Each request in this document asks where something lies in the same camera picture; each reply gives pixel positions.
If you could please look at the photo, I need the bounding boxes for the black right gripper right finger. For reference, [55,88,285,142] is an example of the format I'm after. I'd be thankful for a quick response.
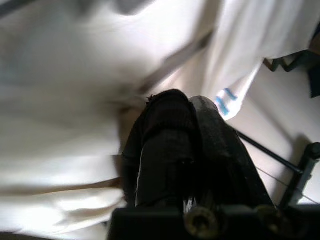
[188,95,274,208]

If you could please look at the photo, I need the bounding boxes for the white t-shirt blue print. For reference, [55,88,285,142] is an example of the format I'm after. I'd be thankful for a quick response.
[199,0,320,122]

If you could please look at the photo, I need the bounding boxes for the plain white t-shirt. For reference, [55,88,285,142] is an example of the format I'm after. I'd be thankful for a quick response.
[0,0,221,240]

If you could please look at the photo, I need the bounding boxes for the black metal clothes rack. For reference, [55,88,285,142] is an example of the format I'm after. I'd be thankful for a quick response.
[236,128,320,210]

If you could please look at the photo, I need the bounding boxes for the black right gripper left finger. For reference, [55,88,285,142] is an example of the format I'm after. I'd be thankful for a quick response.
[121,88,201,209]

